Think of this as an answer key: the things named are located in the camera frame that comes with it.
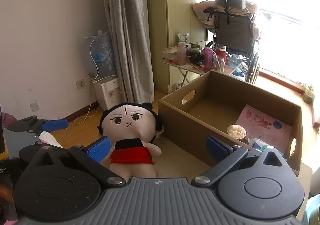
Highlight white cable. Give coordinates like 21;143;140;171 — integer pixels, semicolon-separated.
74;36;104;125

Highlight clear glass jar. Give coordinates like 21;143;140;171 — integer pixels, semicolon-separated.
212;56;225;73

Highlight pink blanket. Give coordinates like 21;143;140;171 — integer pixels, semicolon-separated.
0;112;15;128

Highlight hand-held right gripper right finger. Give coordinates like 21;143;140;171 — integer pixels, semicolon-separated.
191;136;292;187

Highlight pink bottle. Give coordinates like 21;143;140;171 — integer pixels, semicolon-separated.
177;42;187;65

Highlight grey curtain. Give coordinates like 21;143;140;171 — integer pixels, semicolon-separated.
100;0;155;104

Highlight pale yellow cabinet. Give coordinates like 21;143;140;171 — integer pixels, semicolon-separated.
146;0;218;93

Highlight purple bottle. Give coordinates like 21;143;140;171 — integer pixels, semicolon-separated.
203;47;213;71

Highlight blue wet wipes pack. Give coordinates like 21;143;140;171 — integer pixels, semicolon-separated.
247;137;269;152

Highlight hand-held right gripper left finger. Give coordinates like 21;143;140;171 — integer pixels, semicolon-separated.
26;136;127;187

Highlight red thermos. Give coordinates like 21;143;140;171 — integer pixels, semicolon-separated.
215;44;227;59

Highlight brown cardboard box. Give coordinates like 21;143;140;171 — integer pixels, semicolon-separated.
157;71;303;175

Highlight plush doll with red skirt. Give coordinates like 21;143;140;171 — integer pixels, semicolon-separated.
97;102;164;178

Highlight black jar with gold lid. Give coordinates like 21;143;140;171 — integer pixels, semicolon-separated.
227;124;247;138

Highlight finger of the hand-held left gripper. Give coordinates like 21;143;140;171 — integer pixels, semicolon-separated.
7;116;69;133

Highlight beige desktop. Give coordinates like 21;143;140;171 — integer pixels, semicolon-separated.
107;135;313;190

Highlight small woven basket planter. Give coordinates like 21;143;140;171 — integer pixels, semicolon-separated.
303;84;315;102

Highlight pale teal cloth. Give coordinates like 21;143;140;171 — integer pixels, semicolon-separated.
304;194;320;225

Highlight white water dispenser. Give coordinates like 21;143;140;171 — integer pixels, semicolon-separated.
90;76;122;111

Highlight pink book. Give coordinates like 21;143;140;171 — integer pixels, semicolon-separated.
234;104;293;148

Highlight pink clothes on wheelchair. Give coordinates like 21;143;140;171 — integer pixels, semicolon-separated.
191;0;262;40

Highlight folding table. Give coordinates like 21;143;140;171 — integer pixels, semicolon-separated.
159;51;244;85

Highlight person's left hand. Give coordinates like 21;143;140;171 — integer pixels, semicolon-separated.
0;184;18;223

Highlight black wheelchair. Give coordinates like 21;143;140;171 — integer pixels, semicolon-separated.
203;0;261;84

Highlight dark glass teapot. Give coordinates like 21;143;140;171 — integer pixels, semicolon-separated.
187;43;203;63

